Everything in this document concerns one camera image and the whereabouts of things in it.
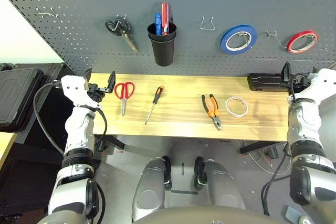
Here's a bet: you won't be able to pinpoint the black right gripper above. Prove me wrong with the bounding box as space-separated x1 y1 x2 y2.
281 61 318 92

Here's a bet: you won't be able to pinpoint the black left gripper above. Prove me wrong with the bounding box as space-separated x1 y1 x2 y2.
84 68 117 103

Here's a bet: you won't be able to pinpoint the red-handled scissors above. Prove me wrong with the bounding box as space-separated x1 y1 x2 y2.
114 81 135 117

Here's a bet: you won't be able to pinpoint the black orange handled screwdriver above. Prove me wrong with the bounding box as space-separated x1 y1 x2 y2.
144 86 165 125

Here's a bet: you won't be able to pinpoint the white tape roll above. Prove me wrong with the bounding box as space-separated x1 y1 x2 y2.
226 95 249 118

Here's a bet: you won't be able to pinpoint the orange black pliers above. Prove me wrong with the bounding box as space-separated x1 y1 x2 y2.
201 93 223 131

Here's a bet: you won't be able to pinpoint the red tape roll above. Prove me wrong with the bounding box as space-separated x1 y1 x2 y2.
286 29 319 54

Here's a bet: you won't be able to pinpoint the small black tool case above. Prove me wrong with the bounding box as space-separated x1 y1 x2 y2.
248 73 289 92

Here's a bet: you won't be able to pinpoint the silver single peg hook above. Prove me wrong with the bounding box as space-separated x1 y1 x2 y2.
266 31 288 50
237 31 253 48

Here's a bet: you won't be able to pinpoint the black cabinet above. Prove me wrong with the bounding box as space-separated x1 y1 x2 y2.
0 62 79 224

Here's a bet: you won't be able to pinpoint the black plastic cup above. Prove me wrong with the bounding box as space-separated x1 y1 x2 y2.
146 22 177 67

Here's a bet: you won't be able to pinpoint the blue tape roll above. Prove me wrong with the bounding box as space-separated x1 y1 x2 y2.
219 24 258 54

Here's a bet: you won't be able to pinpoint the large black hard case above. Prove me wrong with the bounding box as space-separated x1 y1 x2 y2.
0 62 45 133

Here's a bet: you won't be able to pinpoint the silver double peg hook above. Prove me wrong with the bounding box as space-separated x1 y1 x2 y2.
36 7 60 20

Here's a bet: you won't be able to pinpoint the yellow wooden side table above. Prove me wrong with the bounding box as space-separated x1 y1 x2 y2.
0 131 17 169

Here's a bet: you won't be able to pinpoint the grey left robot leg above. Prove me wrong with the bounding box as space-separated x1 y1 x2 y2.
131 156 173 222

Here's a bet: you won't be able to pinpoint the grey robot leg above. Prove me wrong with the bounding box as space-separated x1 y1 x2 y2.
131 156 173 222
194 156 247 210

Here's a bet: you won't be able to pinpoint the grey right robot leg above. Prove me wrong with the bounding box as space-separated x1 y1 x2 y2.
194 156 247 210

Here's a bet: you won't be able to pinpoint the long black floor tape strip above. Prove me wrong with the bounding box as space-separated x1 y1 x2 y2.
170 189 199 195

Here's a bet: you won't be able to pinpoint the grey flat plate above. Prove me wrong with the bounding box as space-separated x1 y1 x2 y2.
285 206 300 222

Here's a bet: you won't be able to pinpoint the grey robot torso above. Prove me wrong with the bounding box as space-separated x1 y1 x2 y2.
36 204 289 224

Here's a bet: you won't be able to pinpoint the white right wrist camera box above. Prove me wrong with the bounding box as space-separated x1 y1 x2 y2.
288 68 336 104

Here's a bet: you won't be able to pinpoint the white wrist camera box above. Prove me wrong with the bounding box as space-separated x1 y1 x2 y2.
60 74 102 109
288 68 336 104

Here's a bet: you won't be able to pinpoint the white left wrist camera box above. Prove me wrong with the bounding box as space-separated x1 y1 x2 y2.
60 74 102 109

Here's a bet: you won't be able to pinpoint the short black left wrist cable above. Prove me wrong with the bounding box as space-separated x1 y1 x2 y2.
96 108 108 142

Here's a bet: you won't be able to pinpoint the black-handled scissors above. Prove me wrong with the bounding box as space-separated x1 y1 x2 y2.
104 15 139 54

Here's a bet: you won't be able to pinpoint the black table bracket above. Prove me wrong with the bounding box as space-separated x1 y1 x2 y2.
93 134 125 154
240 141 288 155

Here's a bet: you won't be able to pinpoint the long black left wrist cable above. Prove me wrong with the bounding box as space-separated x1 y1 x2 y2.
33 81 65 156

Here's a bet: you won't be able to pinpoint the blue-handled screwdriver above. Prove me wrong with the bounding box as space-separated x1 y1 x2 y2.
154 13 163 36

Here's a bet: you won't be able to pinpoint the white floor cable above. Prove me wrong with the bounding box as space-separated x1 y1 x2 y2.
246 142 292 175

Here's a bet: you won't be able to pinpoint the silver wire pliers holder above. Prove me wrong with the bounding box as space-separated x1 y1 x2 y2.
199 16 216 30

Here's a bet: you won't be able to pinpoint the long black right arm cable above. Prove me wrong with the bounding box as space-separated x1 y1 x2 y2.
261 142 292 217

